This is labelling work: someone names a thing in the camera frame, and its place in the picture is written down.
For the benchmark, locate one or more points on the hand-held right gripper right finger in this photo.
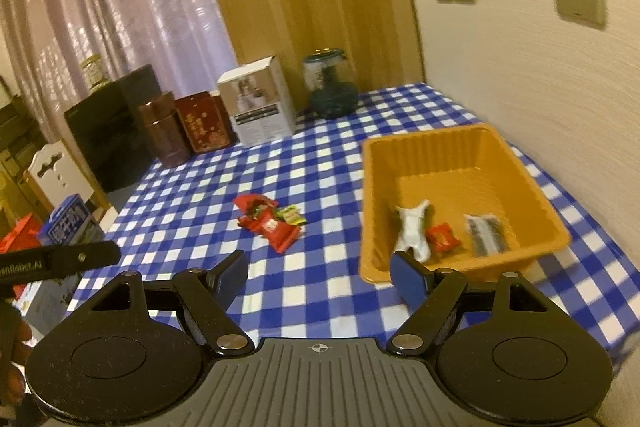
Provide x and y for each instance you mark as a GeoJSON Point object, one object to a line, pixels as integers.
{"type": "Point", "coordinates": [407, 282]}

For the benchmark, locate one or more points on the black gift box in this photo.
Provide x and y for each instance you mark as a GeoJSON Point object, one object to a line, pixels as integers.
{"type": "Point", "coordinates": [110, 137]}

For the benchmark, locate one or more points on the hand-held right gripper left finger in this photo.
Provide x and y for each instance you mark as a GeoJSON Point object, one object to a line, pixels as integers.
{"type": "Point", "coordinates": [234, 278]}

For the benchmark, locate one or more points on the blue white checkered tablecloth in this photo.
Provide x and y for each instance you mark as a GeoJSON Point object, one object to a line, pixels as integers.
{"type": "Point", "coordinates": [320, 167]}

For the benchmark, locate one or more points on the blue milk carton box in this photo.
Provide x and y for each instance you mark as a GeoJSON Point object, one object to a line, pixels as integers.
{"type": "Point", "coordinates": [70, 222]}

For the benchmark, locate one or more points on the red snack packet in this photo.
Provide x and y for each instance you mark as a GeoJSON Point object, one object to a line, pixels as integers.
{"type": "Point", "coordinates": [275, 232]}

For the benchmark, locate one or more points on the red tin box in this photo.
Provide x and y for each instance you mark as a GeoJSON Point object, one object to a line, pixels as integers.
{"type": "Point", "coordinates": [207, 124]}

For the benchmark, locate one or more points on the dark red candy packet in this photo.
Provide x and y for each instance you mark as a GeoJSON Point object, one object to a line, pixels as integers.
{"type": "Point", "coordinates": [250, 204]}

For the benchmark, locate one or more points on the person's left hand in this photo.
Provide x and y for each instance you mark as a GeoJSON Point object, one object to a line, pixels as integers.
{"type": "Point", "coordinates": [15, 357]}

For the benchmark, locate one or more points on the small red candy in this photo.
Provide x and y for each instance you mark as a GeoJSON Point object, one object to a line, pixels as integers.
{"type": "Point", "coordinates": [445, 238]}
{"type": "Point", "coordinates": [244, 221]}

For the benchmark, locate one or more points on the brown tin canister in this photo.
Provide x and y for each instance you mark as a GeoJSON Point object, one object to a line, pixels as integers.
{"type": "Point", "coordinates": [165, 132]}

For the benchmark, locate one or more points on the labelled glass jar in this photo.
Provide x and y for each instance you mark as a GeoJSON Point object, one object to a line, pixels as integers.
{"type": "Point", "coordinates": [95, 72]}

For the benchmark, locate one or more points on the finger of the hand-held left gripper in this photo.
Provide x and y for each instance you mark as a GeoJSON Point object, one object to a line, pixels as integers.
{"type": "Point", "coordinates": [85, 255]}

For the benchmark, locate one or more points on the orange plastic tray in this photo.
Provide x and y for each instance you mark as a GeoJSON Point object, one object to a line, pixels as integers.
{"type": "Point", "coordinates": [450, 157]}

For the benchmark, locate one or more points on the dark wooden cabinet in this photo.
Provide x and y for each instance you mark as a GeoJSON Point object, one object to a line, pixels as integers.
{"type": "Point", "coordinates": [15, 157]}

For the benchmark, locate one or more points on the round glass jar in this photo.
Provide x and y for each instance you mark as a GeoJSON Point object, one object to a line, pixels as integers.
{"type": "Point", "coordinates": [330, 87]}

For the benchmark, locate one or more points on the red paper bag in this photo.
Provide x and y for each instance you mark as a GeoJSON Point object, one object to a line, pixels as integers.
{"type": "Point", "coordinates": [20, 234]}

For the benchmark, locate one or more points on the white chair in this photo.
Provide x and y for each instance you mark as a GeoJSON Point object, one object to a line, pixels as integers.
{"type": "Point", "coordinates": [57, 174]}

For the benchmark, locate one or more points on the colourful candy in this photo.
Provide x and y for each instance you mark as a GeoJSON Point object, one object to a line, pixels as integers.
{"type": "Point", "coordinates": [292, 214]}

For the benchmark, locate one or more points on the white product box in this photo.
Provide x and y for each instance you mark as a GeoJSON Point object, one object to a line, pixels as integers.
{"type": "Point", "coordinates": [260, 104]}

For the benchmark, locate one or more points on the blue picture box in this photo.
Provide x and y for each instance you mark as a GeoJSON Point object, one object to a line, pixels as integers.
{"type": "Point", "coordinates": [47, 302]}

